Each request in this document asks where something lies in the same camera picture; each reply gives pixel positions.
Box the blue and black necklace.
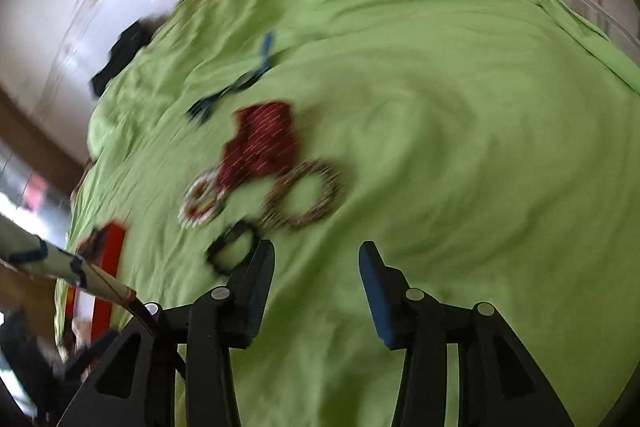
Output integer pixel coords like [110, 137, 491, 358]
[186, 32, 278, 125]

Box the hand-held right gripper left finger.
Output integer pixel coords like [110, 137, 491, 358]
[55, 239, 276, 427]

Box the red box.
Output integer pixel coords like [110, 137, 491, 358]
[70, 221, 128, 353]

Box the black object at cloth edge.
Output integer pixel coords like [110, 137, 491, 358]
[90, 19, 156, 98]

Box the brown beaded bangle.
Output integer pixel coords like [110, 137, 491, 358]
[260, 159, 343, 230]

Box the green bed sheet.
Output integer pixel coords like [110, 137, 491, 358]
[52, 0, 640, 427]

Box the white and red bangle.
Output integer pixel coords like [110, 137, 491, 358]
[178, 168, 228, 224]

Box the dark red patterned pouch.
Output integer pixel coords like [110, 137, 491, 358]
[218, 102, 301, 188]

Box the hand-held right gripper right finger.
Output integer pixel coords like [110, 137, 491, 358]
[358, 241, 576, 427]

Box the black bangle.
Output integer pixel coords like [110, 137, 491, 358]
[206, 221, 261, 277]

